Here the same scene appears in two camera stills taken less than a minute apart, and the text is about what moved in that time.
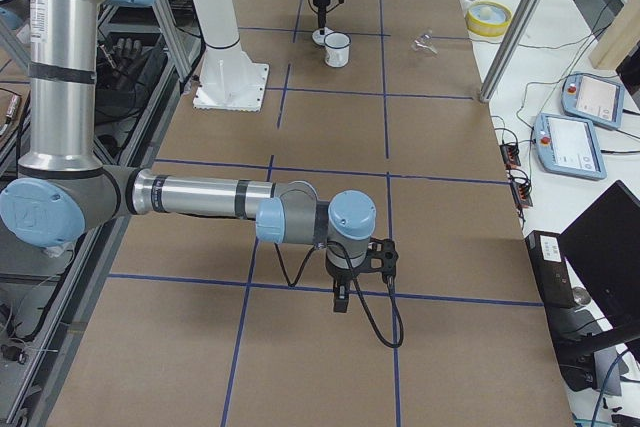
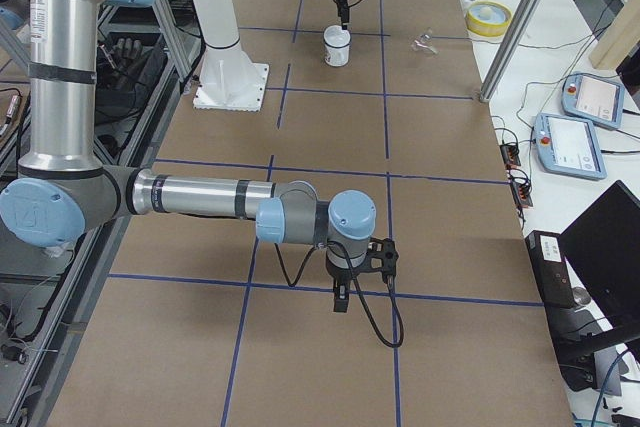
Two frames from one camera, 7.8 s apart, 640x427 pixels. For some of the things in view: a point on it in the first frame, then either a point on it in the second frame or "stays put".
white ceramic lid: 320,38 -> 336,37
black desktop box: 553,278 stays put
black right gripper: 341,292 stays put
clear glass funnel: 423,42 stays put
